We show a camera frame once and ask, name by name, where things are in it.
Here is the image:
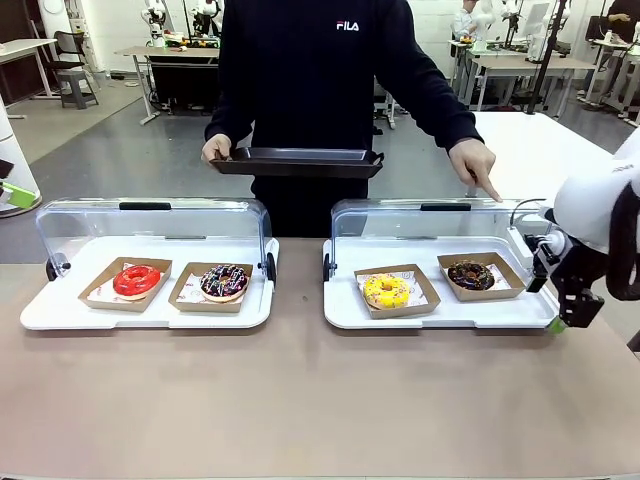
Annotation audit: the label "clear display case lid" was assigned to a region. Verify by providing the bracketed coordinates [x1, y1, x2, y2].
[33, 197, 277, 290]
[323, 197, 554, 282]

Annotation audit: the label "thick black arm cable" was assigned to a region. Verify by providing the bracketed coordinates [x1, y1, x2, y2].
[605, 188, 640, 303]

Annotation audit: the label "person's right forearm navy sleeve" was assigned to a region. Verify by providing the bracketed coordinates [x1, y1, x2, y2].
[204, 92, 257, 146]

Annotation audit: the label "brown cardboard donut tray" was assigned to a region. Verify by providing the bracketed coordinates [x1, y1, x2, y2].
[436, 252, 528, 303]
[167, 261, 255, 315]
[353, 263, 442, 321]
[77, 256, 174, 314]

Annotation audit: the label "red glazed donut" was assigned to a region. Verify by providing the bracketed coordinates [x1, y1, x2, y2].
[112, 264, 162, 302]

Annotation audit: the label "grey background workbench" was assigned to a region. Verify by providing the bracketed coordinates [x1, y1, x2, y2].
[448, 38, 597, 114]

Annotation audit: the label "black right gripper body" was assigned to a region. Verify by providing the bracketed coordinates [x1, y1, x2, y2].
[548, 241, 609, 330]

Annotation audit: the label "dark chocolate donut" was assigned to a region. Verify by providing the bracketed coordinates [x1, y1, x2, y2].
[446, 259, 497, 293]

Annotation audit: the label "chocolate donut colourful sprinkles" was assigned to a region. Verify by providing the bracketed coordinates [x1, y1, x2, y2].
[198, 263, 250, 304]

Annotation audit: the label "person's right hand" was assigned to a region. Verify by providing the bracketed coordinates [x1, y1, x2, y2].
[201, 133, 234, 164]

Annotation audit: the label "white side table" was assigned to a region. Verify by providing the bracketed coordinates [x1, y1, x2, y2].
[469, 110, 640, 212]

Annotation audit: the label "black office chair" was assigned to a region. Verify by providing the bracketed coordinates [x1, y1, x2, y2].
[51, 30, 99, 77]

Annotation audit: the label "white printed paper liner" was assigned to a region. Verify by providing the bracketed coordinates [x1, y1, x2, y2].
[442, 256, 517, 292]
[357, 269, 434, 309]
[87, 261, 169, 304]
[174, 267, 251, 306]

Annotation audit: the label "background person seated dark clothes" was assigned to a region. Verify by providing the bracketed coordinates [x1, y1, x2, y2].
[606, 0, 640, 47]

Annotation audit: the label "grey step stool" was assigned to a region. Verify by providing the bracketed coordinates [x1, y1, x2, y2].
[56, 68, 101, 110]

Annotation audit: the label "person's left forearm navy sleeve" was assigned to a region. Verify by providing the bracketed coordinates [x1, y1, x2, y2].
[413, 82, 485, 151]

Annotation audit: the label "thin black camera cable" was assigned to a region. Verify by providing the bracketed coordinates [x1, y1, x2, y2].
[509, 198, 549, 227]

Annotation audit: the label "black tripod pole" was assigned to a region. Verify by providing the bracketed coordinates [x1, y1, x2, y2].
[536, 0, 572, 120]

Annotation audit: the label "black serving tray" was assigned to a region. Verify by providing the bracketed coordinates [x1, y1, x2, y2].
[208, 146, 386, 181]

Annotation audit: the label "white rounded cabinet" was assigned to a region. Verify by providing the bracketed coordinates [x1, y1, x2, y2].
[0, 94, 44, 219]

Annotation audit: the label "yellow glazed donut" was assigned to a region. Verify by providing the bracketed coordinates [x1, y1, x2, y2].
[363, 273, 413, 312]

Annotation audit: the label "navy Fila sweatshirt torso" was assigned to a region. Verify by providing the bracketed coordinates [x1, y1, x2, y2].
[204, 0, 485, 239]

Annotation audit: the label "background person white shirt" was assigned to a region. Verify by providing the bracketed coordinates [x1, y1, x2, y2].
[451, 0, 482, 42]

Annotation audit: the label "person's left hand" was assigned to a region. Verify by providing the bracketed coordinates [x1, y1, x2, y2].
[447, 140, 504, 204]

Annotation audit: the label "white background desk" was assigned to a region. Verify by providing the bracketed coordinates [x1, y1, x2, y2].
[0, 38, 59, 120]

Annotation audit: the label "white display case base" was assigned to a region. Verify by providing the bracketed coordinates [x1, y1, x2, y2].
[19, 234, 280, 332]
[322, 237, 567, 331]

